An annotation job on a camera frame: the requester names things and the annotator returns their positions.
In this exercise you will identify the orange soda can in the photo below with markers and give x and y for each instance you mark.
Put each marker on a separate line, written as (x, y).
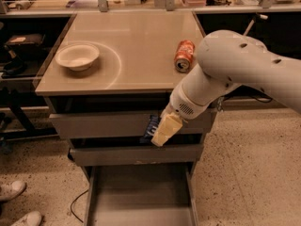
(184, 55)

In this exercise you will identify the dark blue rxbar wrapper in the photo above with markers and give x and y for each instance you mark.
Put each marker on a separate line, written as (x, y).
(150, 130)

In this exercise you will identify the middle grey drawer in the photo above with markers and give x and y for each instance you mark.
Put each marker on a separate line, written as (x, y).
(109, 156)

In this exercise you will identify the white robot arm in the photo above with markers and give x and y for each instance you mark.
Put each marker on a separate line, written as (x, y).
(226, 61)

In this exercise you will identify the grey drawer cabinet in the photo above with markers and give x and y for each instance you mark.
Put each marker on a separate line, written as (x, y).
(134, 72)

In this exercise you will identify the white paper bowl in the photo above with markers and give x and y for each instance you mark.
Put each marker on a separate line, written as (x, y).
(77, 57)

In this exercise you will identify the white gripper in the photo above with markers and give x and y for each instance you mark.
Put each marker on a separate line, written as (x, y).
(182, 104)

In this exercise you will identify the top grey drawer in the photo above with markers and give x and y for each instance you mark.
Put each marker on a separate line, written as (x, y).
(102, 124)

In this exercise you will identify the white shoe lower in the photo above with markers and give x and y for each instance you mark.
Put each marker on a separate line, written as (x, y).
(30, 219)

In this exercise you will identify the open bottom grey drawer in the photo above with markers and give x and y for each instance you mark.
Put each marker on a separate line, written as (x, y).
(141, 195)

